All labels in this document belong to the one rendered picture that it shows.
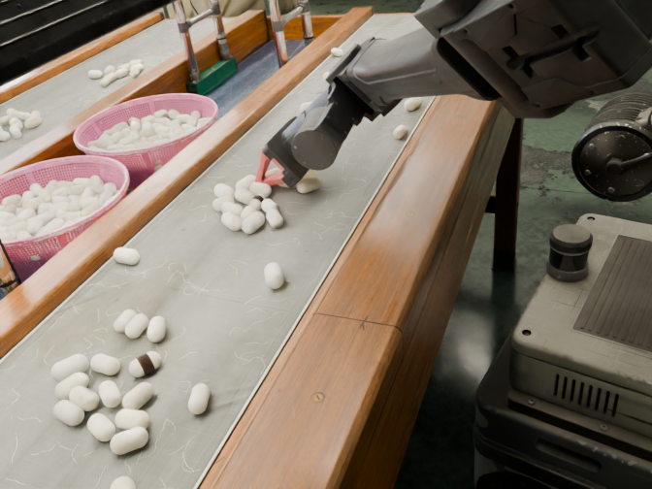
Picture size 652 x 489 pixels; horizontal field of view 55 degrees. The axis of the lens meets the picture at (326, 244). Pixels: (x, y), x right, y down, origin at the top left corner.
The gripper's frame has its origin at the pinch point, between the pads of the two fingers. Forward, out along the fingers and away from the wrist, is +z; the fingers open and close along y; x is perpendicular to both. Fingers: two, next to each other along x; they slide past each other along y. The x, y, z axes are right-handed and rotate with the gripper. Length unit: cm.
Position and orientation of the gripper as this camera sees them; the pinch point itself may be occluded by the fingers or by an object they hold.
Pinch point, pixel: (261, 180)
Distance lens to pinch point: 94.6
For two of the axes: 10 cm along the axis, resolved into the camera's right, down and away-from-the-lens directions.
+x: 7.0, 6.9, 1.8
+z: -6.2, 4.7, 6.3
